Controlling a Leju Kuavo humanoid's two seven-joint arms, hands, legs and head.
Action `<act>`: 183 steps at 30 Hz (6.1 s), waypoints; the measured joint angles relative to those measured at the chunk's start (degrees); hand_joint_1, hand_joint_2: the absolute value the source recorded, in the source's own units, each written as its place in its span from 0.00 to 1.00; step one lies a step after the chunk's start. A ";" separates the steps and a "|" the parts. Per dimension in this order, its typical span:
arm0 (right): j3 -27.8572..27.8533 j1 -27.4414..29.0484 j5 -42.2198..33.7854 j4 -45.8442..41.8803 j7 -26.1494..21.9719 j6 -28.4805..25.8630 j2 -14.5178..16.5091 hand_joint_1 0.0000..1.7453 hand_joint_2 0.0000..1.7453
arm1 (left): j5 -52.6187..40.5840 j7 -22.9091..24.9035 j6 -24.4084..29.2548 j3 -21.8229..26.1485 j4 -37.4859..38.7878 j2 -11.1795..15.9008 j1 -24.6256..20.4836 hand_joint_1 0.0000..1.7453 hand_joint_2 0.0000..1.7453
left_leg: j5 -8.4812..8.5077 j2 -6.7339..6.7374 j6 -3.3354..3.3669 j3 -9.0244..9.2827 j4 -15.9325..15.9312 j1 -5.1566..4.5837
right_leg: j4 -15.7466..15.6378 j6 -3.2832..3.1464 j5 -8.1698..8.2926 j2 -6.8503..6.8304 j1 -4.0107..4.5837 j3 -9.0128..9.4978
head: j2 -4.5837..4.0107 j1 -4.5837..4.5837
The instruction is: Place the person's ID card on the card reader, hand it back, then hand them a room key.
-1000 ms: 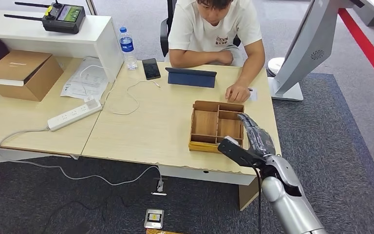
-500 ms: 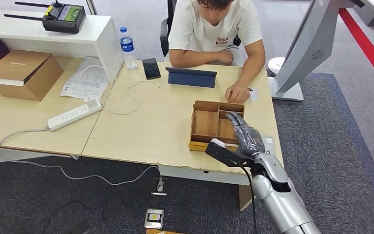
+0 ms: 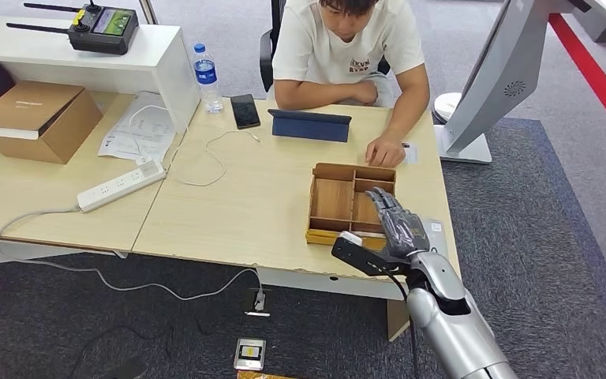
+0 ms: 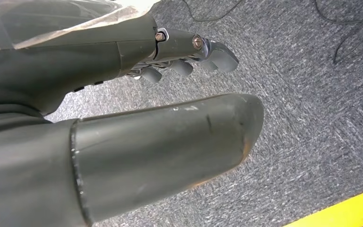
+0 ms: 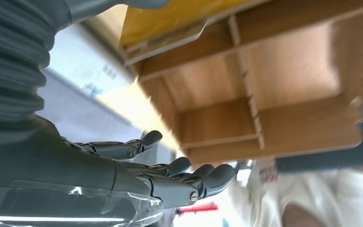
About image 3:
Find person's right hand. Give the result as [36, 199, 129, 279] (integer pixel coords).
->
[352, 80, 380, 106]

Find person's left hand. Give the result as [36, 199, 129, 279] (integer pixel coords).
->
[365, 136, 406, 169]

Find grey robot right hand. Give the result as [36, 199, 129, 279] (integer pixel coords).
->
[364, 187, 431, 261]

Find wooden compartment tray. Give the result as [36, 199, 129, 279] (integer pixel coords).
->
[305, 162, 398, 253]

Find white card reader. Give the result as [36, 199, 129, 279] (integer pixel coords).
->
[420, 216, 449, 263]

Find person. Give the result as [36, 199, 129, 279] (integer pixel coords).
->
[271, 0, 432, 169]

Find blue tablet case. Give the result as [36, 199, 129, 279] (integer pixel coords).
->
[267, 108, 353, 143]

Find white round floor device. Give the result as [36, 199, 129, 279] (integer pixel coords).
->
[432, 92, 463, 126]

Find white desk beam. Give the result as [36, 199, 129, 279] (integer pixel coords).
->
[256, 268, 409, 302]

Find wooden desk leg panel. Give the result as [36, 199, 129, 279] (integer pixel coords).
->
[386, 298, 411, 342]

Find black office chair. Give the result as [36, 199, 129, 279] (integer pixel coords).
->
[259, 0, 392, 94]

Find black smartphone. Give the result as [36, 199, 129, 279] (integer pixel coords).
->
[230, 94, 262, 130]

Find grey kiosk stand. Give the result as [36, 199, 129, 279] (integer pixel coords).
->
[433, 0, 592, 165]

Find clear water bottle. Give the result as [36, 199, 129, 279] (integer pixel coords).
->
[193, 43, 225, 114]

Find floor socket with plug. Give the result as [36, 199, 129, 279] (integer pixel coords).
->
[244, 287, 273, 318]

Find silver floor box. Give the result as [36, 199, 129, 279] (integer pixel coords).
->
[234, 338, 267, 372]

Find yellow floor object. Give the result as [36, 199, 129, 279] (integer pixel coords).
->
[238, 371, 299, 379]

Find printed paper sheets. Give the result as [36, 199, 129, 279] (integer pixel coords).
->
[98, 92, 178, 164]

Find metal pole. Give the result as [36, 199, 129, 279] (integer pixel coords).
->
[138, 0, 159, 25]

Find white power strip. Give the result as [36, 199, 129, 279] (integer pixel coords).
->
[77, 159, 167, 214]

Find white desk shelf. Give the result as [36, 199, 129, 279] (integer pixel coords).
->
[0, 14, 201, 132]

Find black remote controller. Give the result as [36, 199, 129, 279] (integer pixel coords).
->
[6, 0, 140, 56]

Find brown cardboard box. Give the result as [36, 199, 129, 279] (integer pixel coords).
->
[0, 80, 104, 165]

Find white desk foot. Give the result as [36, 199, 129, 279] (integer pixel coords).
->
[0, 240, 129, 268]

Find dark grey floor rug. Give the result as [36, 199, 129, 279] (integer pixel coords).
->
[0, 117, 606, 379]

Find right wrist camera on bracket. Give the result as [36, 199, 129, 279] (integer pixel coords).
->
[331, 231, 411, 277]

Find black camera cable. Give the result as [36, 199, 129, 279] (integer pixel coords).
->
[386, 271, 420, 379]

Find thin white charging cable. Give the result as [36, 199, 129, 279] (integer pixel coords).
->
[127, 104, 261, 188]

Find black floor cable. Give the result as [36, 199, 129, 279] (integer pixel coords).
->
[67, 313, 215, 379]

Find white power strip cable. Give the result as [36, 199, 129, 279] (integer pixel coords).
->
[0, 206, 265, 310]

